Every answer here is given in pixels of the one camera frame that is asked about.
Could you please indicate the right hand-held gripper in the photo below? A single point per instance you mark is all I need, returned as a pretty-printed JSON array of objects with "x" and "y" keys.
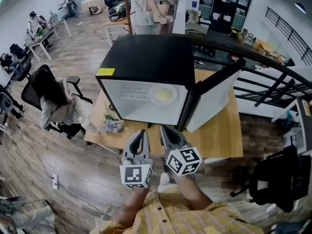
[{"x": 185, "y": 161}]

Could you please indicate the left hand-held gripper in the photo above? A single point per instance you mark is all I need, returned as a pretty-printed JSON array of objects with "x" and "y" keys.
[{"x": 134, "y": 174}]

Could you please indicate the yellow food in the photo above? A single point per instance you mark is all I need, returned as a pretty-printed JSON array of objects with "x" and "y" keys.
[{"x": 163, "y": 94}]

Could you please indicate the black mini fridge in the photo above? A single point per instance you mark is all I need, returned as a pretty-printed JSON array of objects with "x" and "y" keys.
[{"x": 151, "y": 57}]

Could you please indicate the person's right forearm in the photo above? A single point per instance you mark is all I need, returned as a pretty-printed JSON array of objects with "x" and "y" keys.
[{"x": 192, "y": 194}]

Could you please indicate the person's left forearm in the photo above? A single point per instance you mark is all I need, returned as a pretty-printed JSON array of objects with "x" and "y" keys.
[{"x": 131, "y": 206}]

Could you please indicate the purple flower bouquet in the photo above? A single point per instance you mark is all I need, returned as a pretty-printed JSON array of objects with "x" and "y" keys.
[{"x": 112, "y": 125}]

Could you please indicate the person's white shoe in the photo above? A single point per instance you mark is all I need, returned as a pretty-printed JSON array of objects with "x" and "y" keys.
[{"x": 164, "y": 183}]

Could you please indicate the white round plate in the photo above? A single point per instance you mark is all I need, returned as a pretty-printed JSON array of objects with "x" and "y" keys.
[{"x": 152, "y": 97}]

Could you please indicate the yellow plaid shirt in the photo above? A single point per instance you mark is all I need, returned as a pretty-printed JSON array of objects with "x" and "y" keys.
[{"x": 175, "y": 218}]

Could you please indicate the white power strip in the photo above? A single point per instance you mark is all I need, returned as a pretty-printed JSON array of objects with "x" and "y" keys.
[{"x": 55, "y": 181}]

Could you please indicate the black office chair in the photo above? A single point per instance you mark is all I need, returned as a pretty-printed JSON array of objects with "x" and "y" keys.
[
  {"x": 282, "y": 177},
  {"x": 30, "y": 96}
]

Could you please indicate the green drink bottle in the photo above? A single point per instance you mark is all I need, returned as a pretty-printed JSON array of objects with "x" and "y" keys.
[{"x": 150, "y": 17}]

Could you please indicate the black metal railing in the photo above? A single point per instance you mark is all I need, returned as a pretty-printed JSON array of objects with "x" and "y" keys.
[{"x": 268, "y": 57}]

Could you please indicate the cardboard box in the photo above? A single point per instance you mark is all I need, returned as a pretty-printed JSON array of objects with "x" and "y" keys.
[{"x": 262, "y": 46}]

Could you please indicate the black bag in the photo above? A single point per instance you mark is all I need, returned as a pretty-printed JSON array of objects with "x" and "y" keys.
[{"x": 117, "y": 11}]

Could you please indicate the brown wooden coat stand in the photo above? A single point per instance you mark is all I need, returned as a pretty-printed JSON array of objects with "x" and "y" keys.
[{"x": 127, "y": 8}]

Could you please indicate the black glass-door cabinet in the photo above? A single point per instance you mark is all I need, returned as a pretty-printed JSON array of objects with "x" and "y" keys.
[{"x": 224, "y": 6}]

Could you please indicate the long white-legged desk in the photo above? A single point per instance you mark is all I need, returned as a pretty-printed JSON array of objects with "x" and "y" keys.
[{"x": 52, "y": 28}]

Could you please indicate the round table with cream cloth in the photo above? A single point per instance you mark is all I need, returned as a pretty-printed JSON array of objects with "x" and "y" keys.
[{"x": 93, "y": 2}]

